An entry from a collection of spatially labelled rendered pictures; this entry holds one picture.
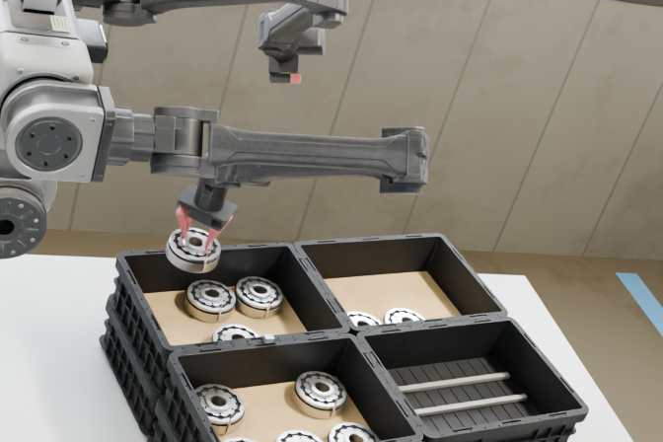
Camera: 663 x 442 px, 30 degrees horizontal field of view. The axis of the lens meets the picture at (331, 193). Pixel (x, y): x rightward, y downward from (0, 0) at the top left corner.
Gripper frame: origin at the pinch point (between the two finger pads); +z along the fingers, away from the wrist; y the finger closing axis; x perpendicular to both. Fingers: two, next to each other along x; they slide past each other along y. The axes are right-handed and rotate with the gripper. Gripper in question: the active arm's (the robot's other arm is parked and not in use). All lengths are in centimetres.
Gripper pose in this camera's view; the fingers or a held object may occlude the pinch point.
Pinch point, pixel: (196, 240)
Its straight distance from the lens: 240.2
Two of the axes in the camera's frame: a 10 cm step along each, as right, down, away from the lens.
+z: -2.9, 7.9, 5.4
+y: -9.0, -4.1, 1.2
